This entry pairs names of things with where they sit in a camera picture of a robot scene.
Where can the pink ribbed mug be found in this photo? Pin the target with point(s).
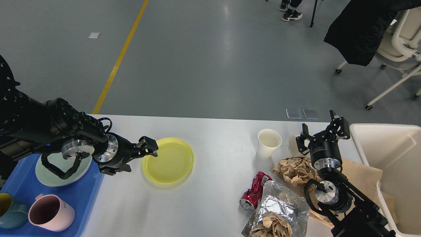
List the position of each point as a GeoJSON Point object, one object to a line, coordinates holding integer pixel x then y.
{"type": "Point", "coordinates": [51, 213]}

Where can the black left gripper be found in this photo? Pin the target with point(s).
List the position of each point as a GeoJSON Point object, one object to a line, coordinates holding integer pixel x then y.
{"type": "Point", "coordinates": [119, 151]}

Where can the person in black clothes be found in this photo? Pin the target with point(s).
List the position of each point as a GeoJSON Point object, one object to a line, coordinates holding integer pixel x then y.
{"type": "Point", "coordinates": [289, 7]}

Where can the blue plastic tray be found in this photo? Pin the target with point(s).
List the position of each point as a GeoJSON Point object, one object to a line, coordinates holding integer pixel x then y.
{"type": "Point", "coordinates": [80, 195]}

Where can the light green plate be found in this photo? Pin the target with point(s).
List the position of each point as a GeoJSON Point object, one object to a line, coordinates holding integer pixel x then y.
{"type": "Point", "coordinates": [47, 178]}

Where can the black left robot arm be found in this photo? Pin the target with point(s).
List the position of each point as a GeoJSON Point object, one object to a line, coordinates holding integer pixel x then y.
{"type": "Point", "coordinates": [62, 135]}

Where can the black jacket on chair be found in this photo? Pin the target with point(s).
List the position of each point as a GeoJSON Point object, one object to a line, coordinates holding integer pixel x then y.
{"type": "Point", "coordinates": [358, 31]}

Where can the crumpled brown paper ball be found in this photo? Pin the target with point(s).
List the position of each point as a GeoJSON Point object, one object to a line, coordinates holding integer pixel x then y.
{"type": "Point", "coordinates": [296, 170]}

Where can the silver foil bag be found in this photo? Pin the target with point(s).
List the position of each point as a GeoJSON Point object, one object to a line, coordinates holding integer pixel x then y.
{"type": "Point", "coordinates": [280, 200]}

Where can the crushed red soda can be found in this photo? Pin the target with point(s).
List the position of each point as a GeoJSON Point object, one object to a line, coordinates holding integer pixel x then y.
{"type": "Point", "coordinates": [250, 199]}

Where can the white plastic bin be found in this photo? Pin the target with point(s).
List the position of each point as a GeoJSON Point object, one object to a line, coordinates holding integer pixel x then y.
{"type": "Point", "coordinates": [395, 149]}

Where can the crumpled brown paper in bag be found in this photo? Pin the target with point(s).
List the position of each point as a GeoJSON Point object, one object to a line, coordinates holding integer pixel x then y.
{"type": "Point", "coordinates": [272, 225]}

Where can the white paper cup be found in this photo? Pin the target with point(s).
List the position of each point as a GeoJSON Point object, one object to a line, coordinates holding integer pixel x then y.
{"type": "Point", "coordinates": [268, 141]}

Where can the teal mug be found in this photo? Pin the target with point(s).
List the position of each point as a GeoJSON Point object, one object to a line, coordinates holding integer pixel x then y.
{"type": "Point", "coordinates": [13, 212]}

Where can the black tripod leg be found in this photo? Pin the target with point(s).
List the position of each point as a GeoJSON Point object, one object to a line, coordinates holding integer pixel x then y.
{"type": "Point", "coordinates": [313, 13]}

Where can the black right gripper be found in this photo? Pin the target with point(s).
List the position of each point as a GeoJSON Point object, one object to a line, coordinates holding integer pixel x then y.
{"type": "Point", "coordinates": [324, 149]}

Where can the yellow plastic plate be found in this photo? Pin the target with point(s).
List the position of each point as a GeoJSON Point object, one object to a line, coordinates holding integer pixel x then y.
{"type": "Point", "coordinates": [174, 161]}

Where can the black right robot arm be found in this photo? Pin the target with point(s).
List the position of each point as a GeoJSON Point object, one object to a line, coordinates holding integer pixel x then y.
{"type": "Point", "coordinates": [350, 211]}

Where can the flat brown paper bag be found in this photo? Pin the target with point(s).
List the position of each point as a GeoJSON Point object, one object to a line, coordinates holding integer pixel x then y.
{"type": "Point", "coordinates": [367, 180]}

